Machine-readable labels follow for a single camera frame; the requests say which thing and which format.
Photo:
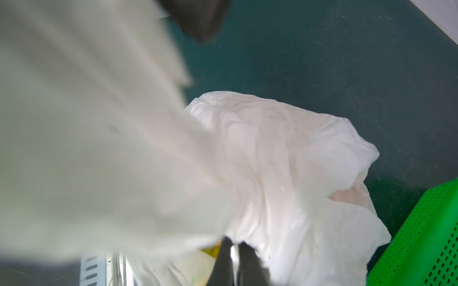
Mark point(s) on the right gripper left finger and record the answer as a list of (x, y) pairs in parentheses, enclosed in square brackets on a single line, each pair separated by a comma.
[(222, 273)]

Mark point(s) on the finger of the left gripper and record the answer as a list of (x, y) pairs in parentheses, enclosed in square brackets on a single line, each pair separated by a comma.
[(199, 19)]

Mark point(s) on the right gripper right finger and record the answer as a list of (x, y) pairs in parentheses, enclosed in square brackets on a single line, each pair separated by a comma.
[(250, 272)]

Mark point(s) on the white plastic bag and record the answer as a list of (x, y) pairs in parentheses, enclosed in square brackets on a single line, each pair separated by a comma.
[(100, 153)]

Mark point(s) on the green plastic basket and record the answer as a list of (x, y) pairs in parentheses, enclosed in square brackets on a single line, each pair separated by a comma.
[(424, 252)]

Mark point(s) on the dark green table mat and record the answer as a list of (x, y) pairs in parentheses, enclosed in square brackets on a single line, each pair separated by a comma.
[(381, 64)]

